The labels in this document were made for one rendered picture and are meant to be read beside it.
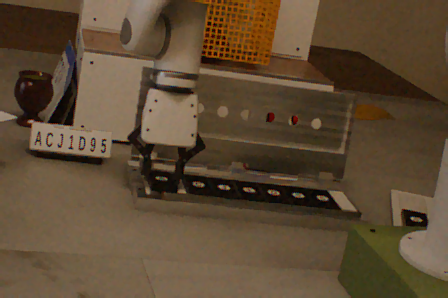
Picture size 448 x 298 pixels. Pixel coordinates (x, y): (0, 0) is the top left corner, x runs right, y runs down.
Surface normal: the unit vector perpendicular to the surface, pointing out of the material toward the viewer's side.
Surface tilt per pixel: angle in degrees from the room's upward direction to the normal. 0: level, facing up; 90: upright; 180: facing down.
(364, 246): 90
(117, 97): 90
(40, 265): 0
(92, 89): 90
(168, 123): 78
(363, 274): 90
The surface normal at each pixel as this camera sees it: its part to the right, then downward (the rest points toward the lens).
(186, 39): 0.38, 0.13
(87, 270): 0.18, -0.94
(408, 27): 0.24, 0.32
